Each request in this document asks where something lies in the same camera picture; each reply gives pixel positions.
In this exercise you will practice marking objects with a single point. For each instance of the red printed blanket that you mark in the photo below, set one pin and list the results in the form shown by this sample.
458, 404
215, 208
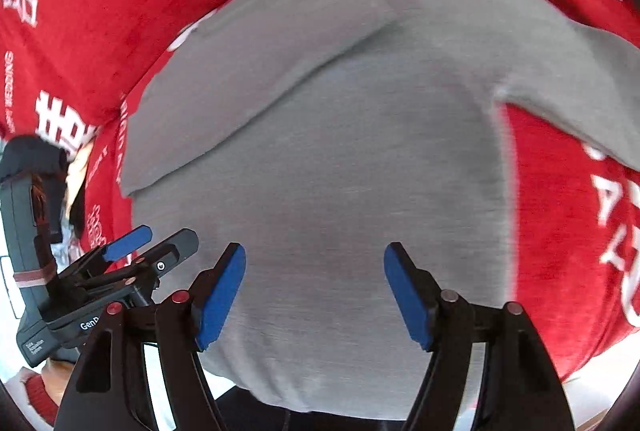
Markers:
100, 11

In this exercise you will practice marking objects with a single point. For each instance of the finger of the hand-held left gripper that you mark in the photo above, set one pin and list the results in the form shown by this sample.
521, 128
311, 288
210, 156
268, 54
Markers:
172, 251
127, 242

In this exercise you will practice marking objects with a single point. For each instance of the person's left hand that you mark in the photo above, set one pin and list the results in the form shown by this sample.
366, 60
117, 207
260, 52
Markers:
80, 171

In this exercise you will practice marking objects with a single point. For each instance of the dark cloth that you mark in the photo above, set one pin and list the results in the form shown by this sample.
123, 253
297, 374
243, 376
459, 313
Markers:
300, 418

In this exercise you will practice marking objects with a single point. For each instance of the person's left forearm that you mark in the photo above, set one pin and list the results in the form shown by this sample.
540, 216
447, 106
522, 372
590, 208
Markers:
40, 393

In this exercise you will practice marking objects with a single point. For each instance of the grey knit garment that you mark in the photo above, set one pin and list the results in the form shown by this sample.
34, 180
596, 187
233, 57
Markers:
350, 161

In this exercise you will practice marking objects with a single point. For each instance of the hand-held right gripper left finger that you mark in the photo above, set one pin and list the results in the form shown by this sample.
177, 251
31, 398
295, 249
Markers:
222, 296

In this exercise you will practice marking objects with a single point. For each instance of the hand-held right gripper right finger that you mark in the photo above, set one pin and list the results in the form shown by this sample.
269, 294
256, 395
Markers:
407, 296

